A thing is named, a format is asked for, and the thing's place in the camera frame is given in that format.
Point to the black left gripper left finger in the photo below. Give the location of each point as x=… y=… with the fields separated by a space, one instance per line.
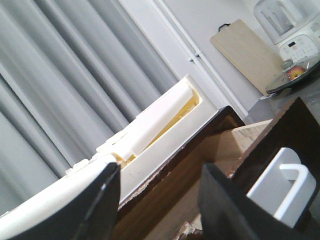
x=92 y=215

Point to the glass pot lid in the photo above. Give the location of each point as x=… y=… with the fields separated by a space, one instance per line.
x=310 y=63

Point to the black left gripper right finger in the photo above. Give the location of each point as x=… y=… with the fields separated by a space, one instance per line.
x=228 y=214

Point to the grey window curtain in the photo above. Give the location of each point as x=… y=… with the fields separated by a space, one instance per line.
x=72 y=74

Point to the dark wooden drawer cabinet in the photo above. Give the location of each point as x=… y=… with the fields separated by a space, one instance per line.
x=160 y=192

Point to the white plastic tray on cabinet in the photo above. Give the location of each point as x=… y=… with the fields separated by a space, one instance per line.
x=139 y=149

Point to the light wooden cutting board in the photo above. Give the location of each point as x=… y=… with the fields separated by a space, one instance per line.
x=250 y=55

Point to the white blender appliance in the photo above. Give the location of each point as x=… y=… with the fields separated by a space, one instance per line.
x=292 y=25

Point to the white hook handle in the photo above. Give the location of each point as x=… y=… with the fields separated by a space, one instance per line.
x=284 y=188

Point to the white wall pipe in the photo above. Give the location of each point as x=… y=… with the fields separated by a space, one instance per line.
x=196 y=56

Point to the red yellow apple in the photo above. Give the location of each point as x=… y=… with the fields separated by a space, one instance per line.
x=295 y=72

